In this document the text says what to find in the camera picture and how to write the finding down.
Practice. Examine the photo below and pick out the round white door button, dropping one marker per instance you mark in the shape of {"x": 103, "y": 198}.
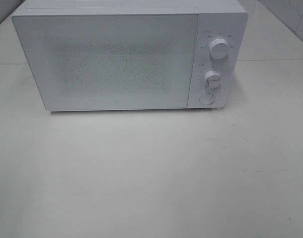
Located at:
{"x": 206, "y": 99}

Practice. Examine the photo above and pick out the white microwave door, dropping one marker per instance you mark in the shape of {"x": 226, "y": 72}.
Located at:
{"x": 116, "y": 62}

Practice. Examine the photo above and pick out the white timer knob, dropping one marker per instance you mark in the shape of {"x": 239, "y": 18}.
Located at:
{"x": 212, "y": 79}

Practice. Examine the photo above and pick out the upper white power knob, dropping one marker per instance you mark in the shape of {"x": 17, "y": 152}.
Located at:
{"x": 218, "y": 48}

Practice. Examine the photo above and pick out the white microwave oven body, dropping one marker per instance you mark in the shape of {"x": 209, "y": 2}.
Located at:
{"x": 216, "y": 18}

